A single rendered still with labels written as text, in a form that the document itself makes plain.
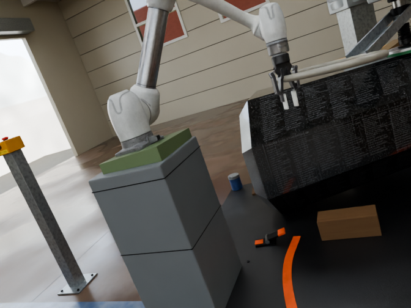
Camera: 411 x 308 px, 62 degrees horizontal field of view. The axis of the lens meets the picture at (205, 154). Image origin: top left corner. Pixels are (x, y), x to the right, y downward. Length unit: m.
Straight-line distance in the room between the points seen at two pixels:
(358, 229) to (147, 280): 1.11
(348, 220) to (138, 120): 1.19
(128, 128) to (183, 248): 0.58
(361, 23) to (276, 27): 1.51
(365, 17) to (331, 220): 1.63
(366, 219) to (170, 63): 7.79
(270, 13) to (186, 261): 1.11
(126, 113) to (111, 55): 8.58
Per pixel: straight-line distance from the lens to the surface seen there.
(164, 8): 1.75
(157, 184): 1.43
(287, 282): 1.80
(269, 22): 1.52
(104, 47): 10.21
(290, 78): 1.51
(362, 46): 2.00
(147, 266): 1.71
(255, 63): 8.47
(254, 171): 2.06
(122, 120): 1.57
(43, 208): 2.45
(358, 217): 1.96
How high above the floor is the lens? 1.11
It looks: 14 degrees down
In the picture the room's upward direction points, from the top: 19 degrees counter-clockwise
